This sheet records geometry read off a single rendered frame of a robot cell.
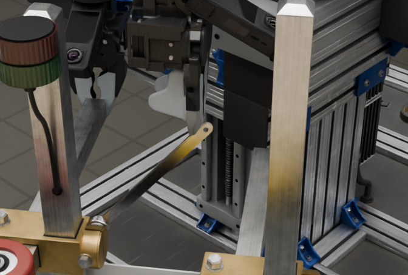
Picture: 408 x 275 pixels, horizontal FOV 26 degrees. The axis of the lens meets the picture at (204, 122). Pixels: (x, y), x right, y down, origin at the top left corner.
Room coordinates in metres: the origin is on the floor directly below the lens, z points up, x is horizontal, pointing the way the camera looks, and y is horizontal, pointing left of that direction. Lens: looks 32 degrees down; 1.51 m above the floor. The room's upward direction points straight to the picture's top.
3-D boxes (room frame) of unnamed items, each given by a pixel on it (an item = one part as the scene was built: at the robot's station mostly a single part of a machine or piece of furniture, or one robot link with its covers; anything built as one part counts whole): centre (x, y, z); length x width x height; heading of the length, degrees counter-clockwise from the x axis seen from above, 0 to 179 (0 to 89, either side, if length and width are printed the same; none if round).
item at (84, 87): (1.14, 0.17, 0.86); 0.06 x 0.03 x 0.09; 172
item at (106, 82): (1.13, 0.14, 0.86); 0.06 x 0.03 x 0.09; 172
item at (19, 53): (0.75, 0.17, 1.13); 0.06 x 0.06 x 0.02
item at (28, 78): (0.75, 0.17, 1.11); 0.06 x 0.06 x 0.02
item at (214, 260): (0.77, -0.01, 0.84); 0.02 x 0.02 x 0.01
